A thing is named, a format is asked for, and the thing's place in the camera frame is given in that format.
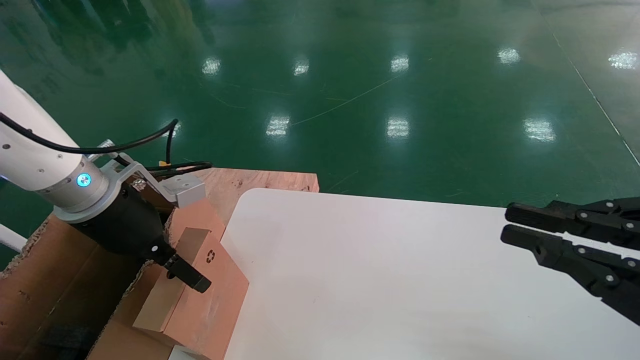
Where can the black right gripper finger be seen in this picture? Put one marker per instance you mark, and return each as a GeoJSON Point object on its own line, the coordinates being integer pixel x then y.
{"type": "Point", "coordinates": [565, 220]}
{"type": "Point", "coordinates": [575, 260]}

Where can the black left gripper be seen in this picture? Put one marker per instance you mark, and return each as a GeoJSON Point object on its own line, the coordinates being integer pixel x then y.
{"type": "Point", "coordinates": [125, 225]}

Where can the small cardboard box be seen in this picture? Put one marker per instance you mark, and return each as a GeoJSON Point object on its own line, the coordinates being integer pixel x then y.
{"type": "Point", "coordinates": [210, 300]}

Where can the large brown cardboard box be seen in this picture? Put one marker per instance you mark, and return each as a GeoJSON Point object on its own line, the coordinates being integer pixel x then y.
{"type": "Point", "coordinates": [30, 290]}

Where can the wooden pallet board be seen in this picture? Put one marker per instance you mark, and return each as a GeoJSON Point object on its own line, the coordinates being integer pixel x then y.
{"type": "Point", "coordinates": [270, 182]}

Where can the black foam pad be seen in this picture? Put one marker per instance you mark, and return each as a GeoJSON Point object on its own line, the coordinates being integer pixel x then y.
{"type": "Point", "coordinates": [70, 337]}

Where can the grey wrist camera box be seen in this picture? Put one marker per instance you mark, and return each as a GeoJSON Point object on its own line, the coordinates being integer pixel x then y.
{"type": "Point", "coordinates": [185, 190]}

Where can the silver camera mount bracket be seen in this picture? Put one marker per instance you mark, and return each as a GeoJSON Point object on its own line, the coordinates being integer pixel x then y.
{"type": "Point", "coordinates": [117, 182]}

